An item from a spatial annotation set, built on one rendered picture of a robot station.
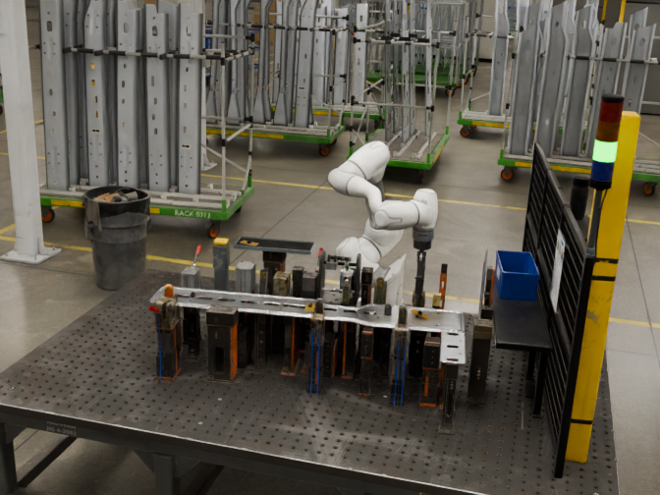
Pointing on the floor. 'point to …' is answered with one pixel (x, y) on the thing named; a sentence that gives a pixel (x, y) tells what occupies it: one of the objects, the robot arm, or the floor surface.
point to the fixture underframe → (161, 453)
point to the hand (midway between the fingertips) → (418, 284)
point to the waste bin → (117, 233)
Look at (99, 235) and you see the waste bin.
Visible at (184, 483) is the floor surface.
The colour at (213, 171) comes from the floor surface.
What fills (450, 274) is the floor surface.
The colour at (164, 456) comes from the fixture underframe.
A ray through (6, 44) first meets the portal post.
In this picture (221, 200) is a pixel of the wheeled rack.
